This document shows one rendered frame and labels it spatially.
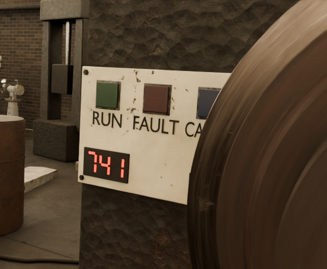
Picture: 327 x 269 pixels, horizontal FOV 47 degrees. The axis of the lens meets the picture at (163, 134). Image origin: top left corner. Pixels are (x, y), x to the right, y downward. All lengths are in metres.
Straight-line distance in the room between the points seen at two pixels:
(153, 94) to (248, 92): 0.20
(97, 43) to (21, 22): 8.84
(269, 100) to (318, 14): 0.08
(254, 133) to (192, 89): 0.19
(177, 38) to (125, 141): 0.16
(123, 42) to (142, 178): 0.20
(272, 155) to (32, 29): 8.92
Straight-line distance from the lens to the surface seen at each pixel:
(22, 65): 9.30
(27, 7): 8.88
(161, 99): 0.50
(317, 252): 0.26
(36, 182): 4.42
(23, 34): 9.33
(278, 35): 0.33
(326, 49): 0.31
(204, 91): 0.48
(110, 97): 0.54
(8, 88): 9.01
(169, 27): 0.54
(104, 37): 0.59
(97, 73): 0.56
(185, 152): 0.50
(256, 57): 0.34
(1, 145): 2.98
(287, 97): 0.31
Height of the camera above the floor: 1.22
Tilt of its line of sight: 7 degrees down
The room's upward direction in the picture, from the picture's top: 4 degrees clockwise
